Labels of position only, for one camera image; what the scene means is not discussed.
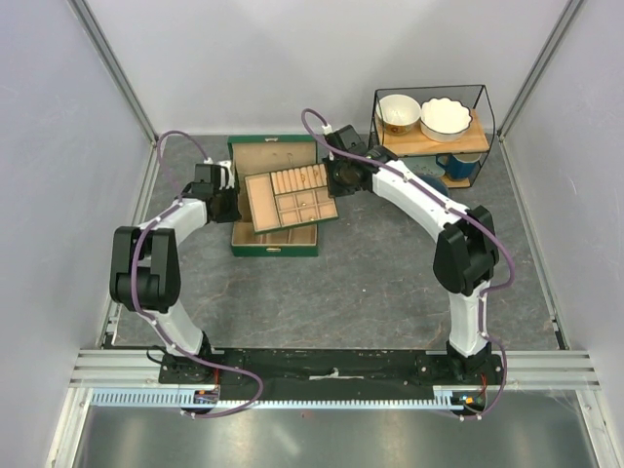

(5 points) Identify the green jewelry tray insert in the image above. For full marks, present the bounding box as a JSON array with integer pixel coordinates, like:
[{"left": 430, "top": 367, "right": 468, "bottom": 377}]
[{"left": 245, "top": 164, "right": 338, "bottom": 233}]

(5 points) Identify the green jewelry box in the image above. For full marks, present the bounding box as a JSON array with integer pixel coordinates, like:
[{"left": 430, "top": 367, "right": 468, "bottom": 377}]
[{"left": 227, "top": 135, "right": 319, "bottom": 257}]

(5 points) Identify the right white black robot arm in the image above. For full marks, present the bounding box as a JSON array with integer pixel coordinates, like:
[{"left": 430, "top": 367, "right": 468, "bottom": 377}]
[{"left": 323, "top": 124, "right": 499, "bottom": 384}]

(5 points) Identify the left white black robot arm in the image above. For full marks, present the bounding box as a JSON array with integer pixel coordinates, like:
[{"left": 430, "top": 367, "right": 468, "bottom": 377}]
[{"left": 109, "top": 161, "right": 241, "bottom": 383}]

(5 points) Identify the white ceramic bowl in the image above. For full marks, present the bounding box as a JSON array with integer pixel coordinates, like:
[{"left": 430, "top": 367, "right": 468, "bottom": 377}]
[{"left": 375, "top": 94, "right": 421, "bottom": 136}]

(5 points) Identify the blue ceramic bowl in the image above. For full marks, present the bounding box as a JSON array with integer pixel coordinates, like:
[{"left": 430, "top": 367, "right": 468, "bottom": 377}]
[{"left": 422, "top": 175, "right": 450, "bottom": 198}]

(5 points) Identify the white scalloped dish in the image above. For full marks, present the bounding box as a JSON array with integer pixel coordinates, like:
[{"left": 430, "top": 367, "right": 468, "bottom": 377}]
[{"left": 420, "top": 97, "right": 473, "bottom": 142}]

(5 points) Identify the blue mug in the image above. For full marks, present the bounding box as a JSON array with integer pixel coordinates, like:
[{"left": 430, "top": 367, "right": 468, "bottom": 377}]
[{"left": 435, "top": 153, "right": 481, "bottom": 180}]

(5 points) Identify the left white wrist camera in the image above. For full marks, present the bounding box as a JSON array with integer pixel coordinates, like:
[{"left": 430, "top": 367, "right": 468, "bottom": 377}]
[{"left": 200, "top": 158, "right": 236, "bottom": 190}]

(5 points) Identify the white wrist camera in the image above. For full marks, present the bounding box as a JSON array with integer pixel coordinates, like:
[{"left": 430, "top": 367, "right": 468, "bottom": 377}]
[
  {"left": 200, "top": 158, "right": 236, "bottom": 190},
  {"left": 322, "top": 125, "right": 335, "bottom": 139}
]

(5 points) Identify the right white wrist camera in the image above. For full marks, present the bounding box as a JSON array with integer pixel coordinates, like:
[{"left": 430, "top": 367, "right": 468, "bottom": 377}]
[{"left": 322, "top": 125, "right": 335, "bottom": 139}]

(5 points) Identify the black wire shelf rack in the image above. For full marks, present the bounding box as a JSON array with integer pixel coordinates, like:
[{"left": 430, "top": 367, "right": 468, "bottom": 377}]
[{"left": 368, "top": 84, "right": 496, "bottom": 189}]

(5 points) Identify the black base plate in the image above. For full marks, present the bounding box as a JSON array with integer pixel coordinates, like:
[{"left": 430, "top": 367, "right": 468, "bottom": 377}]
[{"left": 156, "top": 348, "right": 506, "bottom": 409}]

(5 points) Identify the light blue cable duct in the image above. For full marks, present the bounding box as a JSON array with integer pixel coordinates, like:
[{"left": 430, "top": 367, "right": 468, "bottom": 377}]
[{"left": 91, "top": 388, "right": 478, "bottom": 410}]

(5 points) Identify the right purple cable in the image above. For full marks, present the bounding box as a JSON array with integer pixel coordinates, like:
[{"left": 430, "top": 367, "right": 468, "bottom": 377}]
[{"left": 299, "top": 107, "right": 517, "bottom": 422}]

